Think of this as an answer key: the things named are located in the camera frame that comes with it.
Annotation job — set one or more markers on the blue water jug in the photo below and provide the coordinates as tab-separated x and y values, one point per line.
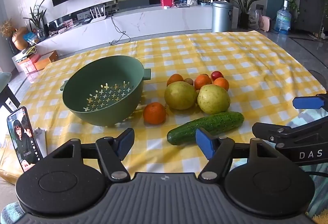
284	20

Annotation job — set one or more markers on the orange cardboard box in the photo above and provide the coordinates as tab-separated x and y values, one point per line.
46	60

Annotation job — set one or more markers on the smartphone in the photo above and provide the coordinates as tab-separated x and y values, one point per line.
24	139

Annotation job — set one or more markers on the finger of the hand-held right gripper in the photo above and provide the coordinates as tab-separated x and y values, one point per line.
276	133
305	102

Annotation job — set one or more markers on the grey cabinet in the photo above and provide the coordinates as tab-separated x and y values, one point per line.
311	11

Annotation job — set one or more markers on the green cucumber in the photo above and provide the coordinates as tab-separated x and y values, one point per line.
205	125

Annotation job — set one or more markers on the small pink fan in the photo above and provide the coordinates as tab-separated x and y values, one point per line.
265	23

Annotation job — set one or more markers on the brown longan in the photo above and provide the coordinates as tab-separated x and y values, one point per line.
188	81

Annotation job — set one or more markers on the green colander bowl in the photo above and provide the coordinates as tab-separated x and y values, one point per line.
84	101

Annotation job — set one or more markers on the white bag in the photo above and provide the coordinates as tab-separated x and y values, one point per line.
253	20

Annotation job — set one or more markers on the white marble TV cabinet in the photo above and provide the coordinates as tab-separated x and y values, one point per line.
153	21

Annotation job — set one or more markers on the yellow-green pear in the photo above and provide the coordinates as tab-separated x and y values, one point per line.
180	95
213	99

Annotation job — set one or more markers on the white router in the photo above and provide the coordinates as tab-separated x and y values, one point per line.
97	16

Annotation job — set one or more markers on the long-leaf plant in black pot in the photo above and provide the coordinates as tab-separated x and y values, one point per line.
243	6

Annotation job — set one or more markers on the pale green chair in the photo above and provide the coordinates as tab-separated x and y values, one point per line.
5	80

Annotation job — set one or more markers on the golden gourd vase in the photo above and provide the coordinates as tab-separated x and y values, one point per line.
20	39

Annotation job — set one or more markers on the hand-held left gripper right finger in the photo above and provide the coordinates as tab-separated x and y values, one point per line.
205	143

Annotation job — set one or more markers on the yellow checked tablecloth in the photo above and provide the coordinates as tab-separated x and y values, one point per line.
230	55

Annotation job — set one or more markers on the blue snack packet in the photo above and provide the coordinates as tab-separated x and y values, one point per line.
30	37

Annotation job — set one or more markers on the red box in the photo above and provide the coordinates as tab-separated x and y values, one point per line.
166	1

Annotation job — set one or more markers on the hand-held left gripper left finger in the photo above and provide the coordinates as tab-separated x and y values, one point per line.
126	140

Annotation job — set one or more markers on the plant in glass vase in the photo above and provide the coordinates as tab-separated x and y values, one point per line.
38	17

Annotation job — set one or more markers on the red cherry tomato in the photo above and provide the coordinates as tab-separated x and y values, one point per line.
216	75

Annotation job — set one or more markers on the white phone stand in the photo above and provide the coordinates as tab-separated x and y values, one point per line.
41	140

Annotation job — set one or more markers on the orange mandarin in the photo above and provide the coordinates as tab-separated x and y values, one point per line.
203	81
175	78
222	83
154	113

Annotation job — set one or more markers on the dried flower bunch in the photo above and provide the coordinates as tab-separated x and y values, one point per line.
7	28

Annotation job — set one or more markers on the silver trash can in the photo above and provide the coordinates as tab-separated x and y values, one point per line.
222	17

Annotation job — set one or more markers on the pink box stack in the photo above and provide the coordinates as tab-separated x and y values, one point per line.
27	64

